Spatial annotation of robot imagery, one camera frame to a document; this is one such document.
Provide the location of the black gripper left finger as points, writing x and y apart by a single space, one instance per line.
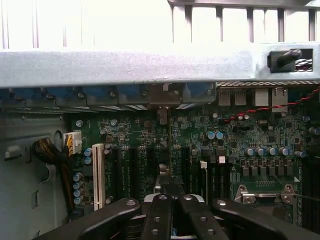
160 220

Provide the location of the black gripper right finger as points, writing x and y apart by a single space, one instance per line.
195 220

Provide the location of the CPU socket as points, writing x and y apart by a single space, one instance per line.
265 197

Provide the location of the white expansion slot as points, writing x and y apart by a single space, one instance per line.
98 175

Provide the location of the green motherboard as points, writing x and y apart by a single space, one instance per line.
250 130

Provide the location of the metal locking lever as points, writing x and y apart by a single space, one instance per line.
307 197

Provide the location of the white power connector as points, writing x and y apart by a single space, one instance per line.
75 140

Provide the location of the open grey PC case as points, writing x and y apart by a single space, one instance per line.
125 67

